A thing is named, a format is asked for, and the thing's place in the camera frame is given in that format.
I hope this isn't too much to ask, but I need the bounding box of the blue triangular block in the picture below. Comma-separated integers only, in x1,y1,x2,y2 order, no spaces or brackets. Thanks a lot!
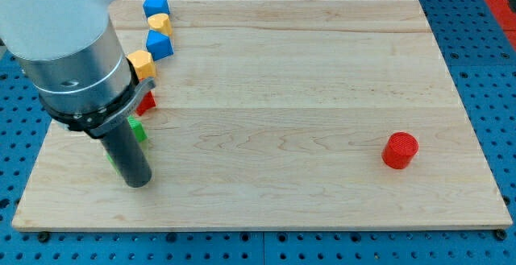
145,30,174,61

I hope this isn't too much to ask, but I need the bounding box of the red star block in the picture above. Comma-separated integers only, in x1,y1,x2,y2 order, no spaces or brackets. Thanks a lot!
135,92,156,116

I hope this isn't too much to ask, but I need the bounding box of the red mat at corner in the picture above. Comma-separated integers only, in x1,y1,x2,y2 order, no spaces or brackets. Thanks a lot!
469,0,516,52

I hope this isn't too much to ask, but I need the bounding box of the green block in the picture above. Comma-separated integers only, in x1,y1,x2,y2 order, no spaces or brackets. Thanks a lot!
110,116,147,171

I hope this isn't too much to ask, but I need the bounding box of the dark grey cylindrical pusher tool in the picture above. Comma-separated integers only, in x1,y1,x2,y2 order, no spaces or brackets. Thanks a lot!
100,120,152,188

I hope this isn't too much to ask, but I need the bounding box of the yellow hexagon block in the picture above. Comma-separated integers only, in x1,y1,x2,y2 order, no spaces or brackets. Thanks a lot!
127,50,156,80

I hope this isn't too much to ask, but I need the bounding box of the red cylinder block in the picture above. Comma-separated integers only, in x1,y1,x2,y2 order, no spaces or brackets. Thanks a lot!
381,131,419,169

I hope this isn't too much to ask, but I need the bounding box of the light wooden board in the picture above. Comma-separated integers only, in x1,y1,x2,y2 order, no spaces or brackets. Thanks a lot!
12,0,513,232

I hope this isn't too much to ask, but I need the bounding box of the blue cube block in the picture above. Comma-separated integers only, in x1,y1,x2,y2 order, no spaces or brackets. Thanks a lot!
143,0,170,18

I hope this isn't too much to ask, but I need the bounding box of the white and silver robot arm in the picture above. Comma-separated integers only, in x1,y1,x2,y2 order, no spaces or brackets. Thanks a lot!
1,0,153,139

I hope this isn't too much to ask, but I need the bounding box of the yellow heart block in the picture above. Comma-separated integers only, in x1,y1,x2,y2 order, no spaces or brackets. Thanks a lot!
147,13,173,36

